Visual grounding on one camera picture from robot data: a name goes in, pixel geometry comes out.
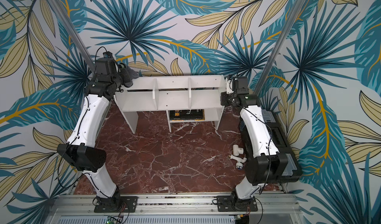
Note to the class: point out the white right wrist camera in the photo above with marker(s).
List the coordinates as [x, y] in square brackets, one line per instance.
[228, 86]

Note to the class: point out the green circuit board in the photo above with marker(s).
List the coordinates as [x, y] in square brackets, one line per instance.
[114, 220]

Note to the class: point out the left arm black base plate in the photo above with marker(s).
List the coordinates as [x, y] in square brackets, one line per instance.
[118, 205]

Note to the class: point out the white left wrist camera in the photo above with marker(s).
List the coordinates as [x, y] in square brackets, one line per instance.
[108, 54]

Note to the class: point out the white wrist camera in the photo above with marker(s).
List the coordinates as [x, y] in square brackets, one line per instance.
[228, 86]
[108, 54]

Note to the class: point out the aluminium corner post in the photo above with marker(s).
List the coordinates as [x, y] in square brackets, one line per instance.
[297, 6]
[63, 16]

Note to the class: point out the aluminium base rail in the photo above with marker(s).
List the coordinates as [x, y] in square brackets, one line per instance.
[179, 208]

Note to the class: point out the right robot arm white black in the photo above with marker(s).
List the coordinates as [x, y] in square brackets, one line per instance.
[244, 190]

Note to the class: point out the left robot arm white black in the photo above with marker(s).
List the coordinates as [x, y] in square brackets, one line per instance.
[79, 150]

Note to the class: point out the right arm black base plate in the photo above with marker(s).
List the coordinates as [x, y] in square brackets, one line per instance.
[233, 204]

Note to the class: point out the black book with yellow text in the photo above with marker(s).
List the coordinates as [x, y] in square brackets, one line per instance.
[184, 115]

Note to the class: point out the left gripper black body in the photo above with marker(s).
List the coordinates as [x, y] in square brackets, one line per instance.
[119, 78]

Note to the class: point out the left aluminium corner post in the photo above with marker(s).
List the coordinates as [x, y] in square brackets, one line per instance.
[63, 16]

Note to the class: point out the white plastic pipe fitting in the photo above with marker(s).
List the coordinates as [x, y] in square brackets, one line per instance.
[237, 156]

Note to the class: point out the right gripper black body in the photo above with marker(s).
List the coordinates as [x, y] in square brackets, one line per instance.
[241, 83]

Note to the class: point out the white wooden bookshelf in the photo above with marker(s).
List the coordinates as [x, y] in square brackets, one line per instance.
[170, 93]

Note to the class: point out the grey and green microfibre cloth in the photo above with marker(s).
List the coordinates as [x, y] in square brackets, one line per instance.
[127, 75]

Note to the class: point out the black plastic toolbox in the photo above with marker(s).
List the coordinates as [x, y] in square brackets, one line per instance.
[281, 146]

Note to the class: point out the right aluminium corner post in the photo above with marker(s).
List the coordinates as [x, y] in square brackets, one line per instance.
[297, 6]

